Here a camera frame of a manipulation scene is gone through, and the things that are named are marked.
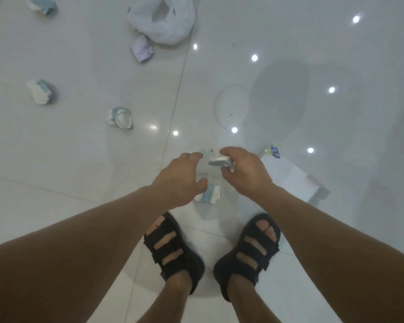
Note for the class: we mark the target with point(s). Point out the black sandal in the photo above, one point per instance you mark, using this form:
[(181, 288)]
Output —
[(232, 265), (181, 262)]

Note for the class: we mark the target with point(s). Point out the person's right leg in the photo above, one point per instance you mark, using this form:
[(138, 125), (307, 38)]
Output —
[(249, 302)]

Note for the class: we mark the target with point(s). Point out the blue white paper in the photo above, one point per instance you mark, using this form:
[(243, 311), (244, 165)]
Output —
[(121, 118), (218, 161), (43, 3), (40, 92), (208, 195)]

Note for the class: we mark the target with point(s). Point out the clear plastic bag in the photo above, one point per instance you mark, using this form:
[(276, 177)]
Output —
[(210, 176)]

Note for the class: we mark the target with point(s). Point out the person's right forearm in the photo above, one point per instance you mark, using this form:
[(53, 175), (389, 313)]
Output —
[(340, 265)]

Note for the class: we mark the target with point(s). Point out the small blue white wrapper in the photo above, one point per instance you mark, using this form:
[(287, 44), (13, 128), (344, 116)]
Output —
[(274, 152)]

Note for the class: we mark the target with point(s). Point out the person's left thumb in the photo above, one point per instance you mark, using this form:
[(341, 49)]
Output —
[(201, 186)]

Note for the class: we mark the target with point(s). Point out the person's right hand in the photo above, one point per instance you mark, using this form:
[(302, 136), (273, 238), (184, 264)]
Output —
[(250, 174)]

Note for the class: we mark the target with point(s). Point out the white plastic bag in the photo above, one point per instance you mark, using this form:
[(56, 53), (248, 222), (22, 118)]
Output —
[(163, 21)]

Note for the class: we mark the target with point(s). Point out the person's right thumb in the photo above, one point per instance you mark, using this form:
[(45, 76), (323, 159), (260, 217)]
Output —
[(227, 172)]

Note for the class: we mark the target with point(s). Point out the black right sandal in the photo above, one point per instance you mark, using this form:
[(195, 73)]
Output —
[(232, 265)]

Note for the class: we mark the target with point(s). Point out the black left sandal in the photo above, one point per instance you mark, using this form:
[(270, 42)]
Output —
[(181, 262)]

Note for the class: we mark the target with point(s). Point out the person's left hand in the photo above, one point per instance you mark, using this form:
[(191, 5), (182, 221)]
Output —
[(175, 184)]

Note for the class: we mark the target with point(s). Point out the person's left leg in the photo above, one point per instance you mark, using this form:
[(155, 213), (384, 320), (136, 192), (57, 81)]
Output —
[(170, 299)]

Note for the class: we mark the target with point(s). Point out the person's leg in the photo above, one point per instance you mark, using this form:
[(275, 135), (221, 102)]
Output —
[(249, 302), (170, 299)]

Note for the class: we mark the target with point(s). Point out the crumpled purple white paper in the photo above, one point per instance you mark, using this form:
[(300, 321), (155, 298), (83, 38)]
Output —
[(142, 49)]

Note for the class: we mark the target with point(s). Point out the person's left forearm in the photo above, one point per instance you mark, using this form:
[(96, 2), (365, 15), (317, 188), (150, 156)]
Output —
[(70, 259)]

